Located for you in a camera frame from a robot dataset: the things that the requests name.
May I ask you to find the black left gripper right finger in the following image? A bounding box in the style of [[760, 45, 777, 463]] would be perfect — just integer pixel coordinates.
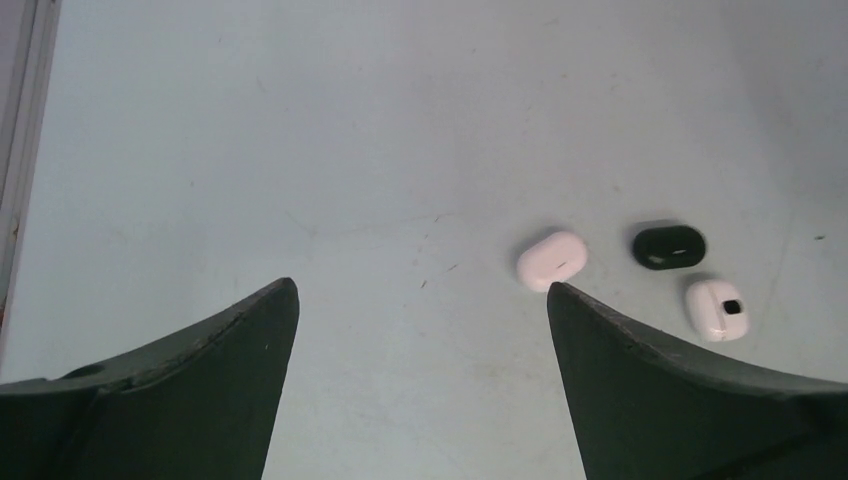
[[547, 283, 847, 479]]

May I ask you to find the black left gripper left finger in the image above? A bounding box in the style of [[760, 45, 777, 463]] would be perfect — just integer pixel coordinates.
[[1, 278, 299, 479]]

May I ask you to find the black oval charging case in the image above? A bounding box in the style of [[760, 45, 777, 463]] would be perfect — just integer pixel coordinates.
[[631, 225, 707, 271]]

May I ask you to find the aluminium frame rail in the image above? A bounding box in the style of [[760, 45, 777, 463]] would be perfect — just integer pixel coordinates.
[[1, 0, 62, 340]]

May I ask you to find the white oval charging case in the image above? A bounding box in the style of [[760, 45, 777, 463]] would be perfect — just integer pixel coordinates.
[[516, 231, 589, 293]]

